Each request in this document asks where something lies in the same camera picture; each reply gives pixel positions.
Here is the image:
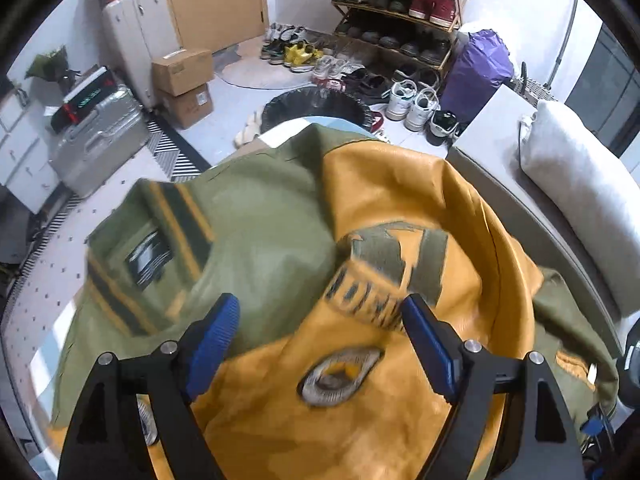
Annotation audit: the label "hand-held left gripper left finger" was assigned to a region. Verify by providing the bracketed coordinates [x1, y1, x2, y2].
[57, 292, 241, 480]

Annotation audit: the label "mop pole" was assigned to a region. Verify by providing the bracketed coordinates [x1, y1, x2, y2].
[547, 0, 578, 91]

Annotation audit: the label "white plastic bag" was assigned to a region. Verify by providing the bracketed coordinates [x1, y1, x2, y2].
[457, 21, 501, 36]

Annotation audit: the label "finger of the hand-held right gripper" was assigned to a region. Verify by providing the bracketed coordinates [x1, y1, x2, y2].
[580, 404, 618, 480]

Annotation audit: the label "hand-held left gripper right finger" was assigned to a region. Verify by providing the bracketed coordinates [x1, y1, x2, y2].
[401, 294, 586, 480]

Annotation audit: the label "purple bag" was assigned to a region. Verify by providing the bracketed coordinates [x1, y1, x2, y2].
[440, 29, 516, 123]

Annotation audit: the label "white dresser with drawers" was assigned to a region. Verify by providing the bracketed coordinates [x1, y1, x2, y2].
[0, 72, 63, 216]

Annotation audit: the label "green wrapped bouquet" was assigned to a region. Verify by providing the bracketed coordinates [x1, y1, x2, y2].
[25, 46, 83, 96]

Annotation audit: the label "wicker laundry basket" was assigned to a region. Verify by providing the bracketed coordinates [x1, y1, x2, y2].
[512, 62, 558, 106]

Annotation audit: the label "grey ottoman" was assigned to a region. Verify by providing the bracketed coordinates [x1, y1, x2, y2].
[445, 82, 640, 361]

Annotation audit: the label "group of assorted shoes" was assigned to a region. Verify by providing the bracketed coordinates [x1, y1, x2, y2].
[260, 22, 461, 146]

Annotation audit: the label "silver suitcase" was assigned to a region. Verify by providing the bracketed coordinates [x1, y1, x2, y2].
[50, 85, 151, 198]

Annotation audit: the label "black framed glass door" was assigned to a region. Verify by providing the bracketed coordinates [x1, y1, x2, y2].
[565, 22, 640, 158]

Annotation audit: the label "cardboard box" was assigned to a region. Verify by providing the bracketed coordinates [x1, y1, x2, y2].
[157, 84, 215, 130]
[151, 49, 215, 97]

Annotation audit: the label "beige door rug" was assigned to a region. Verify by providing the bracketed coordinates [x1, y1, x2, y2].
[212, 40, 326, 91]

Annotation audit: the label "checkered blanket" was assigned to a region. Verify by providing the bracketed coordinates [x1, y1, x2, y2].
[22, 116, 392, 471]

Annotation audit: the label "black shoe box red stripe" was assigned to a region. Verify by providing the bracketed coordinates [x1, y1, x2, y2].
[50, 66, 123, 133]

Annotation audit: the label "white upright suitcase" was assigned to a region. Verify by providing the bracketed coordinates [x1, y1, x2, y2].
[102, 0, 181, 111]

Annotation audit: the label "beige slippers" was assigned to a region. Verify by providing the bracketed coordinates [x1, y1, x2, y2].
[234, 110, 263, 148]

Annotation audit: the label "wooden door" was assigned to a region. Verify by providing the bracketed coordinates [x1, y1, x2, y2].
[159, 0, 268, 56]

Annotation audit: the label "green and yellow jacket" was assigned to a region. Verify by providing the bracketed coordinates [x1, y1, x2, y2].
[50, 120, 621, 480]

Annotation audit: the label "grey folded sweatshirt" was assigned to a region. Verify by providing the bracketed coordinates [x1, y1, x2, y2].
[519, 100, 640, 318]

